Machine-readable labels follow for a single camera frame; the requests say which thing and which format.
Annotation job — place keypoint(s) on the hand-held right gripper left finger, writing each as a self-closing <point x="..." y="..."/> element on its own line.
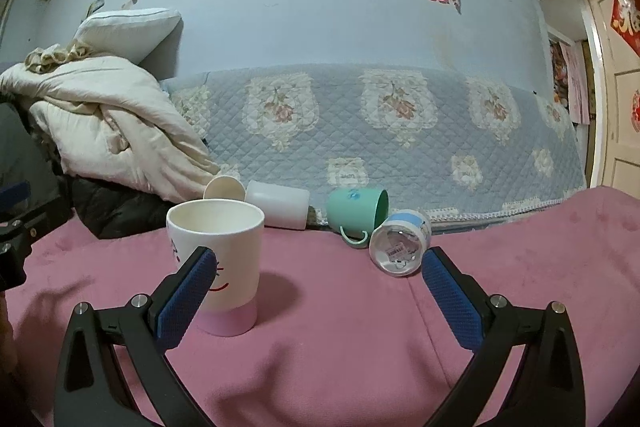
<point x="185" y="302"/>

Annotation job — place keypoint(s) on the white plastic cup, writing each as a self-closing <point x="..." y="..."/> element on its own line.
<point x="277" y="204"/>

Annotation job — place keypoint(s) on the cream folded quilt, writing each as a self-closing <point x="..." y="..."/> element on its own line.
<point x="100" y="107"/>

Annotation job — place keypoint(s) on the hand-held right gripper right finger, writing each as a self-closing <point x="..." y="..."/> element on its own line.
<point x="450" y="302"/>

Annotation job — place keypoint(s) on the clear cup with blue band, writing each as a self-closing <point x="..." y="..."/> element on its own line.
<point x="400" y="247"/>

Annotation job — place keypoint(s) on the small red door sticker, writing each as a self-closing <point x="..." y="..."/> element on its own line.
<point x="636" y="109"/>

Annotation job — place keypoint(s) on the red paper door decoration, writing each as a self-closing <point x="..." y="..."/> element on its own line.
<point x="627" y="17"/>

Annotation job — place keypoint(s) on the cream panelled door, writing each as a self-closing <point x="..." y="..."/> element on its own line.
<point x="617" y="117"/>

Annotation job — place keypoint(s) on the pink hanging wall calendar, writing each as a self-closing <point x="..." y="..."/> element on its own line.
<point x="572" y="82"/>

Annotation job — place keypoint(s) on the pink plush blanket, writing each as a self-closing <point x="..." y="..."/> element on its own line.
<point x="350" y="357"/>

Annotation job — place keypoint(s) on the white cup with pink base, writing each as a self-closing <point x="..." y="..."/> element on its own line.
<point x="235" y="257"/>

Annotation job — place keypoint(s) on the white pillow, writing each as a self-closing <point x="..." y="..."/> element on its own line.
<point x="125" y="32"/>

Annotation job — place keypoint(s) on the black jacket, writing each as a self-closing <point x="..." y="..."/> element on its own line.
<point x="115" y="207"/>

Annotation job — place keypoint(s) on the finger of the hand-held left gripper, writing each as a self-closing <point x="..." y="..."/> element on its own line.
<point x="14" y="234"/>

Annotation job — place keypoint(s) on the small cream paper cup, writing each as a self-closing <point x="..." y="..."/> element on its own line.
<point x="222" y="188"/>

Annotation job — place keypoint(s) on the blue quilted floral bedspread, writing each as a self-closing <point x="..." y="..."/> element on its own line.
<point x="350" y="147"/>

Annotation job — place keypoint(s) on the dark grey cloth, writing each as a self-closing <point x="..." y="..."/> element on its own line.
<point x="25" y="147"/>

